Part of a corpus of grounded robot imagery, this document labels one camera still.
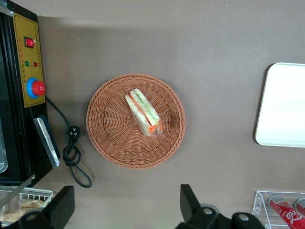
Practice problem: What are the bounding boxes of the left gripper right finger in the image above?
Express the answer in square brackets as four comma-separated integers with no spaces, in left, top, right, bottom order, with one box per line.
[176,183,266,229]

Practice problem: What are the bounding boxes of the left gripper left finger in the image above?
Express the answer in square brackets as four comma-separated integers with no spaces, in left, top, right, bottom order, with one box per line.
[15,185,76,229]

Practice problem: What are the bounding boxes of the triangle sandwich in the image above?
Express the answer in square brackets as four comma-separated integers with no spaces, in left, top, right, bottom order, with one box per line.
[124,88,164,138]

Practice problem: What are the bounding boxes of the round brown wicker basket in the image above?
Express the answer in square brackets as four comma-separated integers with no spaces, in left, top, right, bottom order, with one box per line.
[86,73,186,170]

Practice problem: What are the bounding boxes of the cream plastic tray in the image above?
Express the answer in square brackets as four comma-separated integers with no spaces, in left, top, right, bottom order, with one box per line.
[254,62,305,148]

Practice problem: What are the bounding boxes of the bagged fried snacks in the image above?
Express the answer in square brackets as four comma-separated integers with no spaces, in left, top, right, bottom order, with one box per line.
[0,199,46,224]

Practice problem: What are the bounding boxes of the clear acrylic bottle rack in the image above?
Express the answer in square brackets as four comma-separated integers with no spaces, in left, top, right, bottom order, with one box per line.
[252,190,305,229]

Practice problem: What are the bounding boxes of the red cola bottle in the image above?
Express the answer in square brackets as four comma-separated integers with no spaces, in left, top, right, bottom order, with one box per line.
[268,194,303,227]

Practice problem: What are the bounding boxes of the black machine yellow control panel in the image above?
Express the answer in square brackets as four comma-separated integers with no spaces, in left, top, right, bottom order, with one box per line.
[0,0,61,189]

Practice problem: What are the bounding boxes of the white wire basket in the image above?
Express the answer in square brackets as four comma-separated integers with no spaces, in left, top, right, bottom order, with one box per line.
[0,187,54,225]

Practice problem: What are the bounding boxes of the black power cable with plug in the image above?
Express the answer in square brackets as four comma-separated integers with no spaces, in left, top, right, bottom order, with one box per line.
[45,96,93,189]

